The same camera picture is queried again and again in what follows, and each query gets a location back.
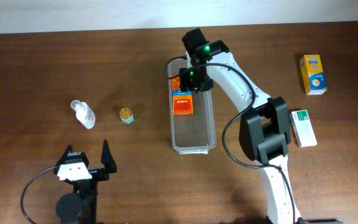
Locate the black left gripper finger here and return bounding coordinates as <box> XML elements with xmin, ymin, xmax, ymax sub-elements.
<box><xmin>101</xmin><ymin>139</ymin><xmax>117</xmax><ymax>174</ymax></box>
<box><xmin>55</xmin><ymin>144</ymin><xmax>73</xmax><ymax>166</ymax></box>

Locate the orange red medicine box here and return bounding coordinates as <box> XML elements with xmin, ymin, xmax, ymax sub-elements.
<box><xmin>171</xmin><ymin>77</ymin><xmax>194</xmax><ymax>116</ymax></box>

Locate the yellow blue medicine box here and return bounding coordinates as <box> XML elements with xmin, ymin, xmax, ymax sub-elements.
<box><xmin>300</xmin><ymin>55</ymin><xmax>327</xmax><ymax>95</ymax></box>

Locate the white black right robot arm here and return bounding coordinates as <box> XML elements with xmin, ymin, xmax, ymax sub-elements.
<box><xmin>178</xmin><ymin>28</ymin><xmax>301</xmax><ymax>223</ymax></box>

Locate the clear plastic container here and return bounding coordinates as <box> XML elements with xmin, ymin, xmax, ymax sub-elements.
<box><xmin>167</xmin><ymin>57</ymin><xmax>217</xmax><ymax>156</ymax></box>

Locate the white lotion bottle clear cap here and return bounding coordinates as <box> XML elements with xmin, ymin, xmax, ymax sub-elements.
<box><xmin>71</xmin><ymin>100</ymin><xmax>96</xmax><ymax>129</ymax></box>

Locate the small jar gold lid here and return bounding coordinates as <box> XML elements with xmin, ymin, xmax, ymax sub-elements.
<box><xmin>119</xmin><ymin>107</ymin><xmax>134</xmax><ymax>124</ymax></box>

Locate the white green medicine box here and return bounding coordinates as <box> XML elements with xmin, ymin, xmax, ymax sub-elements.
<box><xmin>290</xmin><ymin>110</ymin><xmax>318</xmax><ymax>148</ymax></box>

